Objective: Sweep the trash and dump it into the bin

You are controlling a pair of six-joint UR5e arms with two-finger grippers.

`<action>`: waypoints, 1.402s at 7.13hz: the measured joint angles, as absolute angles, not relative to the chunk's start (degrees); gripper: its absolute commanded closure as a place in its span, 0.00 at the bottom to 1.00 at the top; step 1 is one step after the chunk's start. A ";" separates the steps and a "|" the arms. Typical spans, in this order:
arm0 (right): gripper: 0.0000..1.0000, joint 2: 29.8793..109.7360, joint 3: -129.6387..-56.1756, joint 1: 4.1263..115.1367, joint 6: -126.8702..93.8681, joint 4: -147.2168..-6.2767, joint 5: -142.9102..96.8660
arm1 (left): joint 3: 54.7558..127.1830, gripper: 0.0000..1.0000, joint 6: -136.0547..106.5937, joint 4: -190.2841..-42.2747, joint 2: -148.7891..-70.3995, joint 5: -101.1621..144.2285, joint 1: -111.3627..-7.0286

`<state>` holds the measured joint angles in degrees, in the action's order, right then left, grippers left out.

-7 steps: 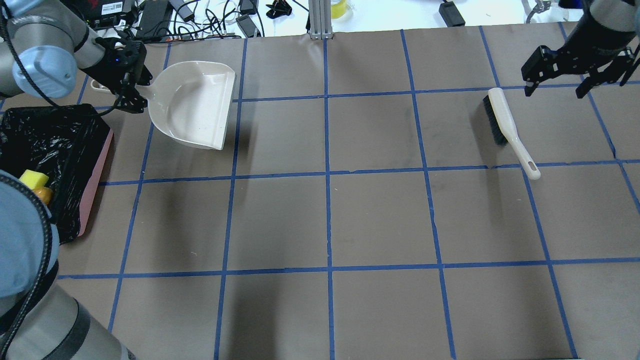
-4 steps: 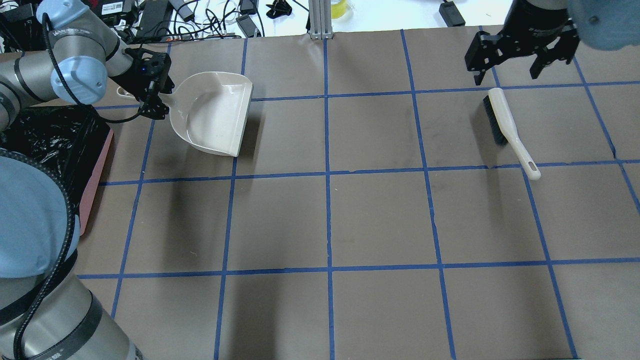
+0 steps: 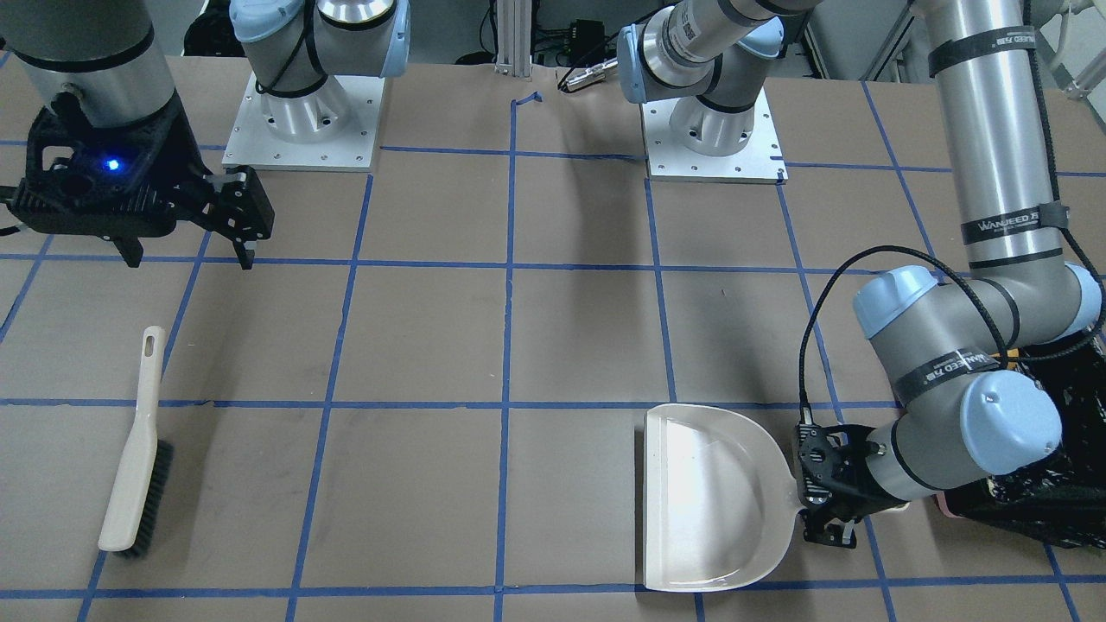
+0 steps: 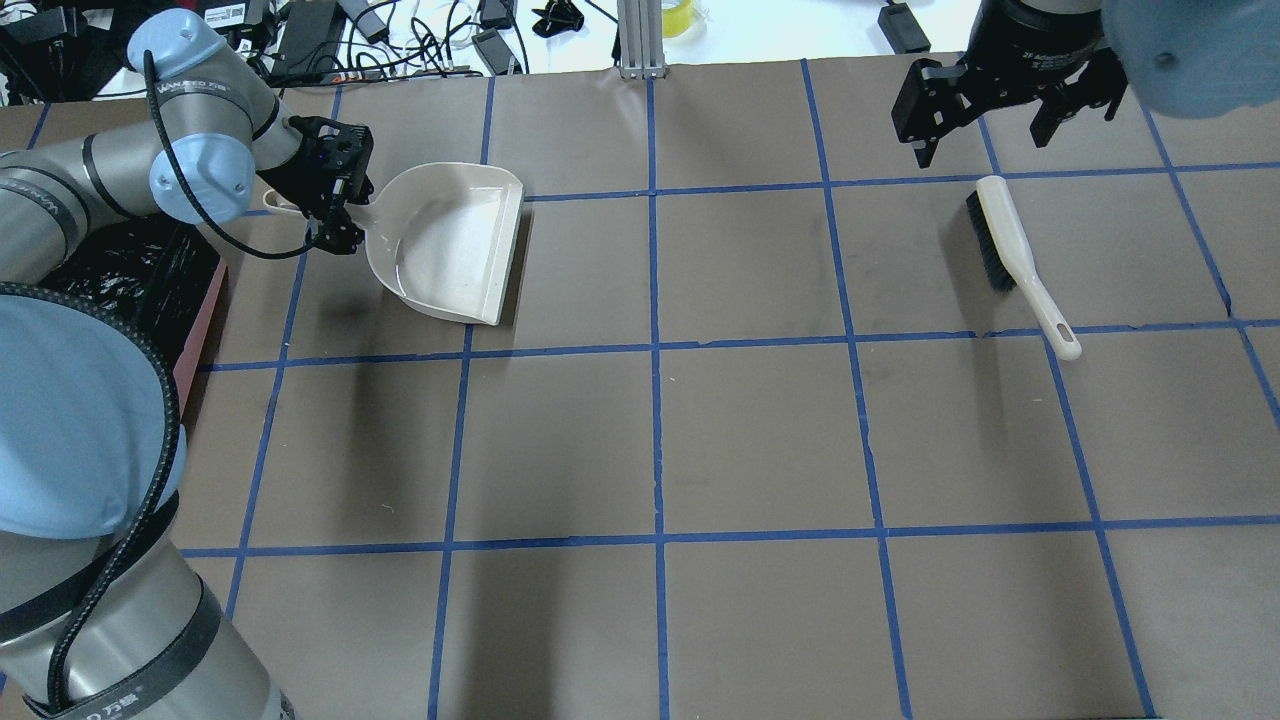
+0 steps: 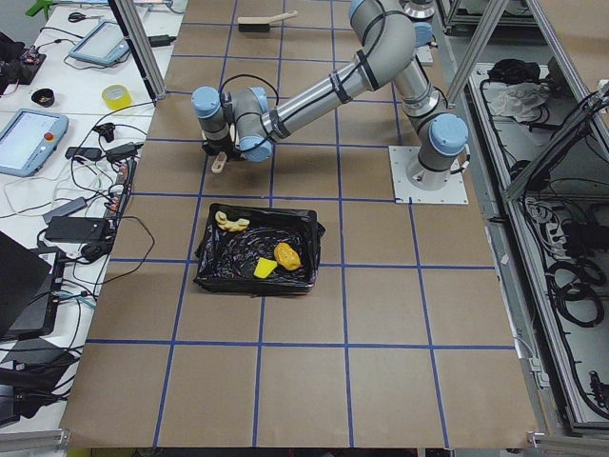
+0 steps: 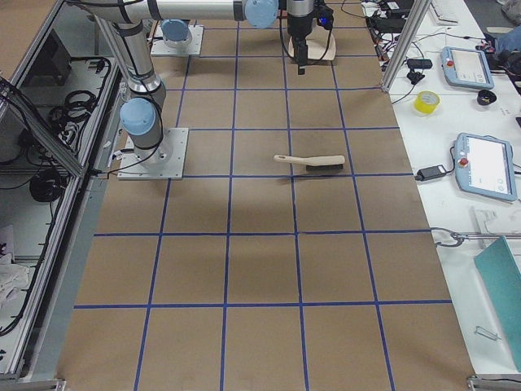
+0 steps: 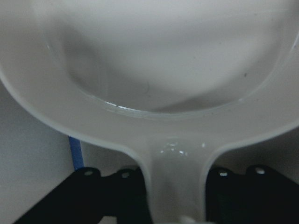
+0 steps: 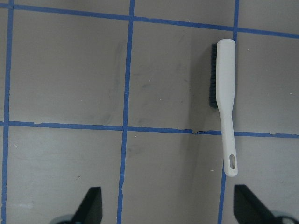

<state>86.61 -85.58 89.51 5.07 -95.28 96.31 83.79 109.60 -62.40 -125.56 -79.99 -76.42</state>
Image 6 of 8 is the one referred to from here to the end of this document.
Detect beige plastic dustpan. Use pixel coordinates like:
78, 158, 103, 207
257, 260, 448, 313
306, 29, 336, 64

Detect beige hand brush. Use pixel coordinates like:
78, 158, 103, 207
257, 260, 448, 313
274, 155, 345, 171

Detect yellow tape roll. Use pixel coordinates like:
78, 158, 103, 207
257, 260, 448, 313
414, 90, 440, 115

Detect far teach pendant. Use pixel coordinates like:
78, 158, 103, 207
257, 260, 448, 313
440, 46, 494, 90

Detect teach pendant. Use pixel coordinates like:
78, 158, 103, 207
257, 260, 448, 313
440, 46, 494, 90
454, 133, 518, 202

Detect black power adapter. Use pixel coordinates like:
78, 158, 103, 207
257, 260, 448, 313
414, 165, 448, 182

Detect black small bowl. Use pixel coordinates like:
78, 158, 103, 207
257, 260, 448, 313
476, 90, 497, 107

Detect near teach pendant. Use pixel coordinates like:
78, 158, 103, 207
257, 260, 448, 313
454, 133, 518, 202

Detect metal carabiner hook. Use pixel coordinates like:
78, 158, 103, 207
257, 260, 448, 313
431, 227, 465, 248

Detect white crumpled cloth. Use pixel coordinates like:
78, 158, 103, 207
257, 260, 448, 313
1, 253, 29, 306

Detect aluminium frame post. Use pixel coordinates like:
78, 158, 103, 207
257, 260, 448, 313
381, 0, 431, 93

